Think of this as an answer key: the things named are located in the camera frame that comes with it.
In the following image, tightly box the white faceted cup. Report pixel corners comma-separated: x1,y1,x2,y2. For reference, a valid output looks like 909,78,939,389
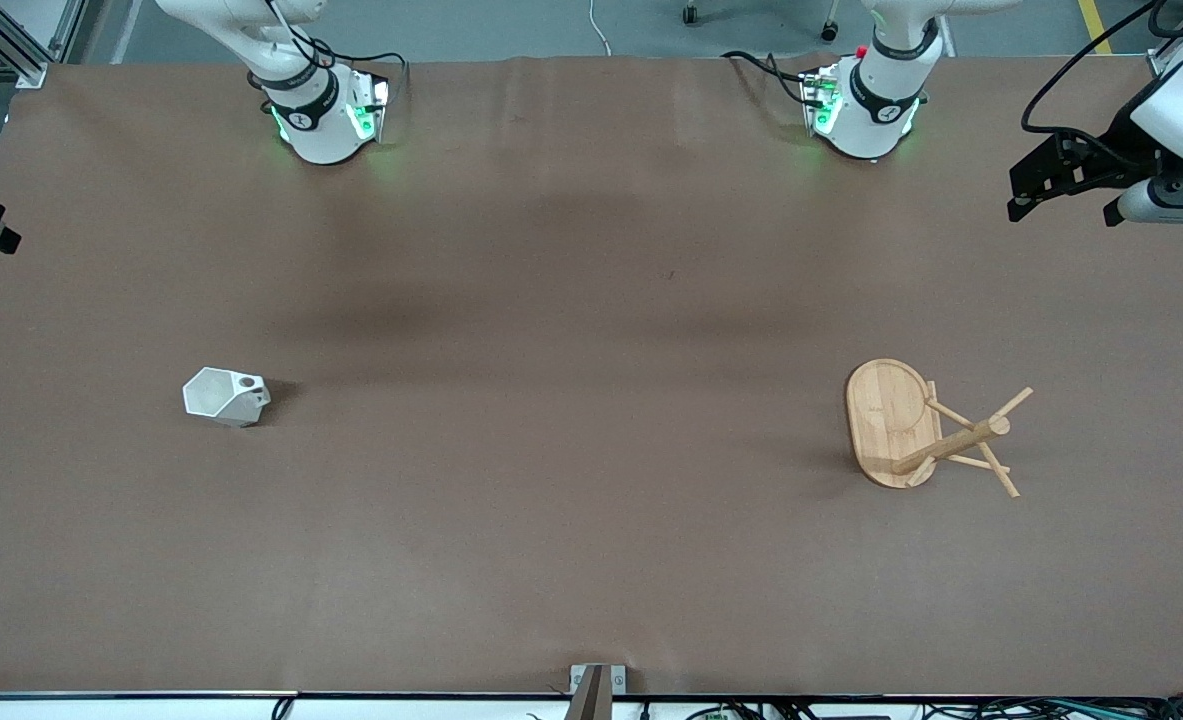
183,367,272,429

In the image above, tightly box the wooden cup rack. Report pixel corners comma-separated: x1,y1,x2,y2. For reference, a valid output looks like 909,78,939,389
845,358,1035,499

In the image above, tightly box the brown table cover sheet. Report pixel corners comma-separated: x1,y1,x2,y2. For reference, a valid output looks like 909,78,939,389
0,55,1183,698

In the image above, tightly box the metal table bracket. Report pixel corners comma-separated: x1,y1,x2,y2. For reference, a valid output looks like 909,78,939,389
568,663,628,720

